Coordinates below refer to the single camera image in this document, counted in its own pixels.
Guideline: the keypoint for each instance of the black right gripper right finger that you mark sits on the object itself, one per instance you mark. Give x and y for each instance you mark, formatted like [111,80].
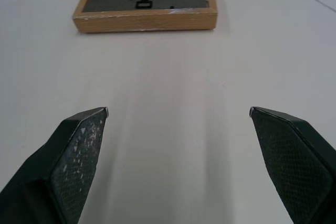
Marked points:
[294,161]

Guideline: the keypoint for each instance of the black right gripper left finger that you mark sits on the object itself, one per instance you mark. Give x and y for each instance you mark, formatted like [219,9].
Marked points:
[65,166]

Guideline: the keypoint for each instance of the wooden tray with grey base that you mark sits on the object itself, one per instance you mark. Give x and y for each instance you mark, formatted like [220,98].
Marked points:
[147,19]

